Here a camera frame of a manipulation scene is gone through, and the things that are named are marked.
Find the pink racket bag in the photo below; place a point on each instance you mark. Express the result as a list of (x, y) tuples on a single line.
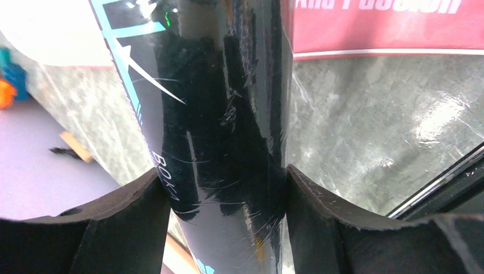
[(349, 28)]

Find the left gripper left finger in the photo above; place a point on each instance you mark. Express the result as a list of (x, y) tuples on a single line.
[(123, 231)]

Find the small wooden brush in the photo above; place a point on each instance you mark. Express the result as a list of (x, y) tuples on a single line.
[(74, 149)]

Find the black shuttlecock tube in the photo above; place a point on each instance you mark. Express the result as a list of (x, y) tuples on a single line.
[(209, 82)]

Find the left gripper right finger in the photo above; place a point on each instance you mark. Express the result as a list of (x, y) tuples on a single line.
[(329, 234)]

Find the orange C toy block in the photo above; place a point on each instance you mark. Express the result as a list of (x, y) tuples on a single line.
[(7, 94)]

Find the blue green toy blocks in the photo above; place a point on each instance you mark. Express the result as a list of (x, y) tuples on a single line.
[(14, 74)]

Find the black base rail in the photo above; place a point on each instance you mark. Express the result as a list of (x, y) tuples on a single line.
[(452, 188)]

